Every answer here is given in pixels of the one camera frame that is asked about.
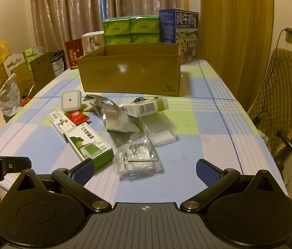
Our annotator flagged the large green white spray box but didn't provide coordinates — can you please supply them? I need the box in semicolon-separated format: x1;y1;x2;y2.
65;122;115;172

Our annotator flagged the blue milk carton box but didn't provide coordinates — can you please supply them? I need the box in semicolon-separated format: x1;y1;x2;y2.
159;8;200;65

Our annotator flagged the small white green box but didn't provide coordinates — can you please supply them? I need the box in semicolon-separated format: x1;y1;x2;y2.
48;110;77;142

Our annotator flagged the white square night light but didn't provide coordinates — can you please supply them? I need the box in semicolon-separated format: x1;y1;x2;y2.
61;89;82;112

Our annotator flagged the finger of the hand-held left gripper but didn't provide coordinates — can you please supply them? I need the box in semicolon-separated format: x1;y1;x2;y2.
3;156;32;173

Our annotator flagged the white barcoded box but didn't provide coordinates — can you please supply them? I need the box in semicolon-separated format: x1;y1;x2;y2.
122;98;169;118

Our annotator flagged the brown cardboard box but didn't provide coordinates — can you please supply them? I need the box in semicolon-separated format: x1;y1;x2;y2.
77;42;182;96

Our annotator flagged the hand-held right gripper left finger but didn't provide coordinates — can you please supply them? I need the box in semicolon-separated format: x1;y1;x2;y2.
13;158;113;213

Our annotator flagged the clear plastic case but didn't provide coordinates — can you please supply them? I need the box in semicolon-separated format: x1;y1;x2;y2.
138;111;177;146

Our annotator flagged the black shopping bag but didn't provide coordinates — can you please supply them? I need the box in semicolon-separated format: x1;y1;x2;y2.
50;50;66;78

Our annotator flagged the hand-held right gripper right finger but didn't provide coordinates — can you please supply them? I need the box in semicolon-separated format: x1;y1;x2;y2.
181;159;278;213

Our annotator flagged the black charger cable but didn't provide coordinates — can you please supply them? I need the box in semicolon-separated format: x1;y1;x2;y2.
252;28;292;129

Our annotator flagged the silver foil pouch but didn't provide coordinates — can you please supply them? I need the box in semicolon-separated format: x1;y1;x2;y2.
83;94;143;135

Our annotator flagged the golden curtain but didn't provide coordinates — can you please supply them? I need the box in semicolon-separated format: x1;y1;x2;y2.
200;0;275;98

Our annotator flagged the clear bag with metal hook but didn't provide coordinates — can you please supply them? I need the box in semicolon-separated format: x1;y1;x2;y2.
113;132;164;180

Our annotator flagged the chair with quilted cover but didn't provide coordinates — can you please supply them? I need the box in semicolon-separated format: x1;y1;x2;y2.
246;48;292;187

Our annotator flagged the stack of green tissue packs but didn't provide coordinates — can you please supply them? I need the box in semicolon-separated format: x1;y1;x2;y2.
102;15;160;45

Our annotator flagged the white appliance box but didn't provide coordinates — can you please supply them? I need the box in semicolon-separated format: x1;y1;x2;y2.
81;31;105;56

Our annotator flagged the red snack packet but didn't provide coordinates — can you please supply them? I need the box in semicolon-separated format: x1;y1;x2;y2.
67;110;91;125

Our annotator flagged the red gift box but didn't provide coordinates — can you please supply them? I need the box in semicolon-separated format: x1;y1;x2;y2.
65;39;84;70

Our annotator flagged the small orange object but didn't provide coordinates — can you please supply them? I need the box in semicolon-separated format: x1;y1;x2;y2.
22;84;35;107

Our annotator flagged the carton with white cutout flap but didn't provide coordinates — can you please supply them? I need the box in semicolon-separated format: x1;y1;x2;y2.
3;52;35;99

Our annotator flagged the crumpled clear plastic bag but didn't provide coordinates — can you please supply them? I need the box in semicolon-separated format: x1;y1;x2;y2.
0;72;24;117

